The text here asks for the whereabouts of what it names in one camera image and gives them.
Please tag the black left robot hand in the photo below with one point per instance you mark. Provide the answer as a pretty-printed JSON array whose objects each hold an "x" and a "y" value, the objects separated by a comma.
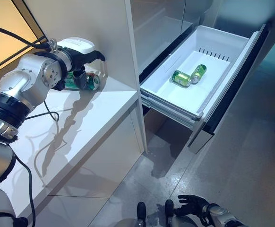
[{"x": 80, "y": 56}]

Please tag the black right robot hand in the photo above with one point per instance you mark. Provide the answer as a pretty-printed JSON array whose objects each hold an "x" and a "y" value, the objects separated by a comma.
[{"x": 196, "y": 205}]

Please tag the green soda can orange stripe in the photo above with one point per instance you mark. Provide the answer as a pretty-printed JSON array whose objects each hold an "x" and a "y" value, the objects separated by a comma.
[{"x": 93, "y": 81}]

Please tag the fridge drawer white bin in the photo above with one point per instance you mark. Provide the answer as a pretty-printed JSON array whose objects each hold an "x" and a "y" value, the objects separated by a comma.
[{"x": 213, "y": 71}]

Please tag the stainless steel fridge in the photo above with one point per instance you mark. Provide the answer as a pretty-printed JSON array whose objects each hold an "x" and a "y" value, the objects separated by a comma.
[{"x": 156, "y": 23}]

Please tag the silver right robot leg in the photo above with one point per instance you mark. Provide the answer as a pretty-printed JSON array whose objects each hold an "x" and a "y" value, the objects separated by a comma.
[{"x": 182, "y": 222}]

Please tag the black right robot foot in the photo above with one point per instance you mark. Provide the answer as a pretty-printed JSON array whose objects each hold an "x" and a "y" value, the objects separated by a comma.
[{"x": 169, "y": 208}]

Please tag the black robot foot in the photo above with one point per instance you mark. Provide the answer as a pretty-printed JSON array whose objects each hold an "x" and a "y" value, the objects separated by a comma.
[
  {"x": 169, "y": 208},
  {"x": 141, "y": 210}
]

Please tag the tall white side panel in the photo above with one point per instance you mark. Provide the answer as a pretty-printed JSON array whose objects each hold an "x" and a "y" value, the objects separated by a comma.
[{"x": 134, "y": 47}]

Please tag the black left robot foot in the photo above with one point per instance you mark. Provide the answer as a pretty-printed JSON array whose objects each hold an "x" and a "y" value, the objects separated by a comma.
[{"x": 141, "y": 210}]

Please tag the white counter cabinet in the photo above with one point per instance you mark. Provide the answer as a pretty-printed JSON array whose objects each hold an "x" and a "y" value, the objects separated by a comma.
[{"x": 92, "y": 118}]

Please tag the black framed glass window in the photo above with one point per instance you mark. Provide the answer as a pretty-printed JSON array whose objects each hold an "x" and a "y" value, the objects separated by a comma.
[{"x": 0, "y": 14}]

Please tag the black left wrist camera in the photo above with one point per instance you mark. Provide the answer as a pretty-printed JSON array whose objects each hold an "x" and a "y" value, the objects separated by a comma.
[{"x": 58, "y": 85}]

